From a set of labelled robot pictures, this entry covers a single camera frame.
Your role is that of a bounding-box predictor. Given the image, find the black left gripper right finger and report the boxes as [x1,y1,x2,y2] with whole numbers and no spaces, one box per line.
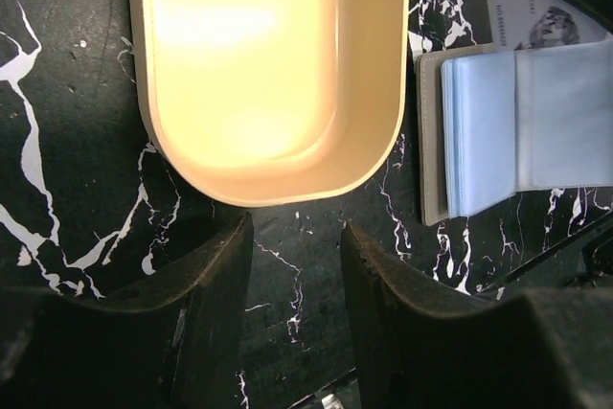
[340,226,612,408]

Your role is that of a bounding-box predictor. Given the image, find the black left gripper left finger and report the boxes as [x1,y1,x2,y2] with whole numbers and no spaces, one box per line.
[1,214,254,408]

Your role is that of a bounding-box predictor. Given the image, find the beige oval plastic tray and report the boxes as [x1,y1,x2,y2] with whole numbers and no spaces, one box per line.
[129,0,408,208]

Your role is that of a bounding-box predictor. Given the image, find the white printed card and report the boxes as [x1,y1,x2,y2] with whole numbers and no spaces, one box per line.
[487,0,606,51]

